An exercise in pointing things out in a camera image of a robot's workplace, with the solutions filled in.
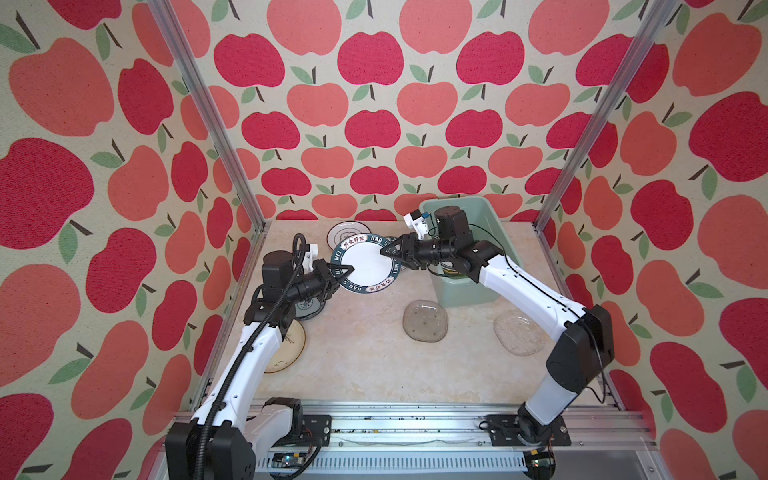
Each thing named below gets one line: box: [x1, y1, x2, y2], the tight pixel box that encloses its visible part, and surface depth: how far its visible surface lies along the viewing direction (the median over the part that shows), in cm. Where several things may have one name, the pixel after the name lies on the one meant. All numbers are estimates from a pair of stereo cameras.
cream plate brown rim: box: [265, 320, 306, 374], surface depth 89 cm
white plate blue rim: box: [326, 220, 371, 251], surface depth 121 cm
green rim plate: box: [331, 233, 401, 293], surface depth 76 cm
